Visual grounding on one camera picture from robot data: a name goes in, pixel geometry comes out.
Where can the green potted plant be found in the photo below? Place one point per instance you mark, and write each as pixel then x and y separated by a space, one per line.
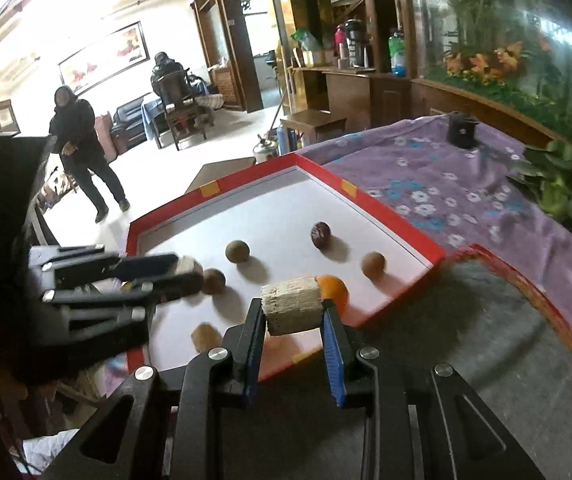
pixel 546 174

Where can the framed wall painting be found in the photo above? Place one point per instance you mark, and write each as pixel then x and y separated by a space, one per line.
pixel 107 56

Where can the red date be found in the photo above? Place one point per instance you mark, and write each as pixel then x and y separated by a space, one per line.
pixel 321 235

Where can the dark brown longan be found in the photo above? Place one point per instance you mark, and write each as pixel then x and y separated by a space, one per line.
pixel 237 251

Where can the floral glass display panel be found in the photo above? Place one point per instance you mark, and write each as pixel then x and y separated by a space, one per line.
pixel 517 53

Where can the beige rounded foam block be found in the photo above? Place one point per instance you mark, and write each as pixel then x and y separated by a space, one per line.
pixel 205 337

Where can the black steel thermos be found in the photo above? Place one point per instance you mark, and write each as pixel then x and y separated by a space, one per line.
pixel 355 34

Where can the wooden chair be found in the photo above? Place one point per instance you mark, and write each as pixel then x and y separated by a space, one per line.
pixel 181 111

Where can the orange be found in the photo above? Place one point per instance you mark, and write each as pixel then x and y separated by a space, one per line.
pixel 334 289

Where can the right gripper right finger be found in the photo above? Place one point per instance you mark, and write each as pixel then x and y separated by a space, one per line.
pixel 345 372

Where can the pink thermos bottle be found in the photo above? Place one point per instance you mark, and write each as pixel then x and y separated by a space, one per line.
pixel 340 42

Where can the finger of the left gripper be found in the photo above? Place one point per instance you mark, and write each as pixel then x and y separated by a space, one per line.
pixel 81 270
pixel 154 291

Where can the grey felt mat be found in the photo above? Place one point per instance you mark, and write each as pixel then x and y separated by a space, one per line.
pixel 466 316

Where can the red white tray box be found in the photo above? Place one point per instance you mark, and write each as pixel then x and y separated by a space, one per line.
pixel 272 207

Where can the purple floral tablecloth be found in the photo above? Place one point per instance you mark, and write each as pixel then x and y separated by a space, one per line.
pixel 457 197

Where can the green water bottle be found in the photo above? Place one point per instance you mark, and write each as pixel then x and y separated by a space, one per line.
pixel 396 45

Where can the seated person in black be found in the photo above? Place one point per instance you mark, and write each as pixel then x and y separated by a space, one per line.
pixel 164 66

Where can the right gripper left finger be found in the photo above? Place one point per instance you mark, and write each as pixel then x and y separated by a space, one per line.
pixel 245 343

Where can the wooden side table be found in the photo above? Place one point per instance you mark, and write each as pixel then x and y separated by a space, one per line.
pixel 315 126

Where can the standing person in black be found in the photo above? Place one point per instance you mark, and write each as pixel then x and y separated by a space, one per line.
pixel 77 144

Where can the beige hexagonal foam block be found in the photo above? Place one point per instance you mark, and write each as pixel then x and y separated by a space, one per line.
pixel 292 306

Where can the brown round longan fruit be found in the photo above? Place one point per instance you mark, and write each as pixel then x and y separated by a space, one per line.
pixel 373 265

